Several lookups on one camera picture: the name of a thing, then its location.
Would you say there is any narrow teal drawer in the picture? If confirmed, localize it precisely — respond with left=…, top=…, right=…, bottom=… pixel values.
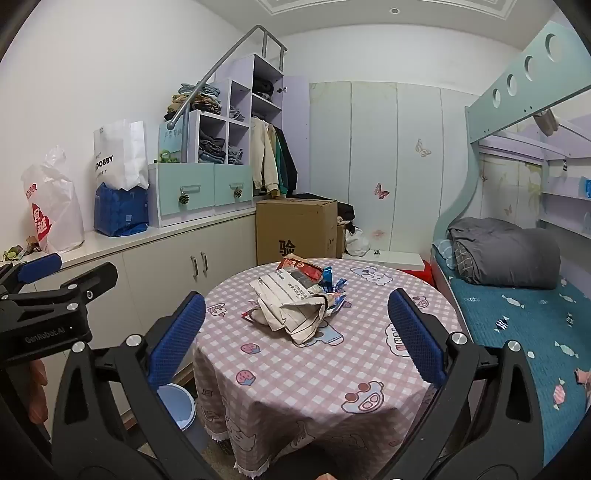
left=215, top=162, right=254, bottom=207

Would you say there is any black hanging jacket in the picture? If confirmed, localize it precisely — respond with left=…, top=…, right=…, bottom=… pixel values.
left=279, top=128, right=299, bottom=192

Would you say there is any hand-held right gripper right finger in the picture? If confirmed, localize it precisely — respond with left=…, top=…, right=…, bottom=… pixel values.
left=383, top=288, right=546, bottom=480

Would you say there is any purple stair shelf unit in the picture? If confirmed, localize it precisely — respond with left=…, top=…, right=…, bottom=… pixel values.
left=148, top=53, right=311, bottom=229

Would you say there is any teal candy print bedsheet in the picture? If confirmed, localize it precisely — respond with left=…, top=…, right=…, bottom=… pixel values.
left=445, top=272, right=591, bottom=467

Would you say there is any person's left hand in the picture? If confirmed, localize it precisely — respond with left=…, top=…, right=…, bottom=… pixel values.
left=30, top=359, right=50, bottom=419

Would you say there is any cream hanging jacket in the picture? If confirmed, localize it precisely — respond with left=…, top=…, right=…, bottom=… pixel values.
left=252, top=117, right=280, bottom=195

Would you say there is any wide teal drawer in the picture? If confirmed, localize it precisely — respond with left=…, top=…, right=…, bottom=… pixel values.
left=156, top=164, right=216, bottom=217

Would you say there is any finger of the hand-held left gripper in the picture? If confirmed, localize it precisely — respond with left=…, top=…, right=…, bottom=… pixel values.
left=0, top=262, right=119, bottom=320
left=0, top=253, right=64, bottom=297

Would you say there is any grey duvet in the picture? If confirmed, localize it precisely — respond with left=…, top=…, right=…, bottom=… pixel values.
left=448, top=217, right=561, bottom=290

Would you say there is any stack of folded jeans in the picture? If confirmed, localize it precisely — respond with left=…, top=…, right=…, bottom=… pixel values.
left=199, top=131, right=227, bottom=163

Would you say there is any white low cabinet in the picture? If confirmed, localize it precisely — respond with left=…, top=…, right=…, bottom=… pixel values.
left=0, top=207, right=258, bottom=430

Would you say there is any teal bunk bed frame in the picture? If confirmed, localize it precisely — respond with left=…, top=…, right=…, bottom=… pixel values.
left=431, top=21, right=591, bottom=468

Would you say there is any large cardboard box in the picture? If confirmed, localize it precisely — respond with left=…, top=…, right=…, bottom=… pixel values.
left=256, top=198, right=339, bottom=267

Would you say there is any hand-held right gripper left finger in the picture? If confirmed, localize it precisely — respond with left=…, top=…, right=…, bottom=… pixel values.
left=52, top=292, right=218, bottom=480

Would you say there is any pile of folded clothes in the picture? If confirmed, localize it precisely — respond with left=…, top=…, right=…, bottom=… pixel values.
left=165, top=83, right=222, bottom=121

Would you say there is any purple wall shelf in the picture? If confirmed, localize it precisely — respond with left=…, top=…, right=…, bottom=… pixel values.
left=539, top=175, right=591, bottom=227

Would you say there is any red snack wrapper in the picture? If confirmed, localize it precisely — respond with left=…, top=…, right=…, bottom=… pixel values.
left=276, top=254, right=326, bottom=283

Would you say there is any blue checked pillow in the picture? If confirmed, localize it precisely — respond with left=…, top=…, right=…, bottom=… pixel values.
left=436, top=239, right=458, bottom=269

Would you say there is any round table pink checked tablecloth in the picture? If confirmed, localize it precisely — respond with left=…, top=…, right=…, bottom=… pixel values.
left=191, top=258, right=465, bottom=479

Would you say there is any grey metal handrail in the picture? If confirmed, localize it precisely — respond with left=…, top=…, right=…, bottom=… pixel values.
left=166, top=24, right=288, bottom=131

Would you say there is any white paper bag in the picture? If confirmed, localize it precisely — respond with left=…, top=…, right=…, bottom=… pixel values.
left=93, top=119, right=150, bottom=191

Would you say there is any printed paper bag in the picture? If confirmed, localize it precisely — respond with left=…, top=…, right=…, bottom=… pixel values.
left=249, top=268, right=341, bottom=346

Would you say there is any pale blue box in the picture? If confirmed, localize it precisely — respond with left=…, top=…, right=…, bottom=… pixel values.
left=159, top=121, right=185, bottom=160

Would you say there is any grey plaid blanket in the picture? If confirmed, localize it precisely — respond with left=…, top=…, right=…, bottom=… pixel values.
left=455, top=242, right=472, bottom=278

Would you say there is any blue and red wrapper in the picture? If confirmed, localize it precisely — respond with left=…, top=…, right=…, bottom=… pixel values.
left=329, top=279, right=350, bottom=315

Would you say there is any white panel wardrobe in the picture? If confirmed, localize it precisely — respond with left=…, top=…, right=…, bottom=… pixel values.
left=308, top=80, right=481, bottom=259

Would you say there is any blue woven bag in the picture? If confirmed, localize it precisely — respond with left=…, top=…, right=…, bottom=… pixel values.
left=93, top=182, right=149, bottom=237

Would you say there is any pale blue trash bin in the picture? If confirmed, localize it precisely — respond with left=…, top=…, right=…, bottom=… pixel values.
left=157, top=383, right=197, bottom=433

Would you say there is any white board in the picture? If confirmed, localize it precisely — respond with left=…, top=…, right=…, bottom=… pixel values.
left=342, top=251, right=426, bottom=271

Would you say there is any white plastic bag red print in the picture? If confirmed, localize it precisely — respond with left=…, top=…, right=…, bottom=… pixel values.
left=21, top=145, right=86, bottom=254

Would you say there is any green hanging jacket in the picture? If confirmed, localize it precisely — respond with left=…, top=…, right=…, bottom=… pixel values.
left=273, top=127, right=289, bottom=192

